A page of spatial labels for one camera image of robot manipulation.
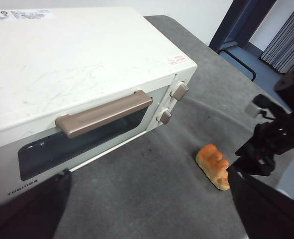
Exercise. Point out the cream oven knob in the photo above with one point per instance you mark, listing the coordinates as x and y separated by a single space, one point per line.
165 116
181 90

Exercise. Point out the black metal tube rail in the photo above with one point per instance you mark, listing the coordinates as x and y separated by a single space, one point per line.
246 67

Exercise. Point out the white Toshiba toaster oven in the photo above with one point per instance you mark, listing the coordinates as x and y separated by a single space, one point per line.
74 62

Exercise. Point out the grey pleated curtain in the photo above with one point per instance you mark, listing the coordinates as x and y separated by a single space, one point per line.
286 42

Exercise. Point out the golden bread loaf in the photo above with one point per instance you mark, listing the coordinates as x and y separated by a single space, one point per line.
212 163

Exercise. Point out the dark blue door frame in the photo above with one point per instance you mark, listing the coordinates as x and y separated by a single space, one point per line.
238 22

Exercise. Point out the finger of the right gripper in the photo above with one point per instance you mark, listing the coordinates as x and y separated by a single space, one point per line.
257 166
248 150

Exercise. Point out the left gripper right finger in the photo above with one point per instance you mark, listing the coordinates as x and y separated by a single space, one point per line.
268 214

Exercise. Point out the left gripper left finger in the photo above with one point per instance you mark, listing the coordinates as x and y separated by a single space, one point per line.
29 214

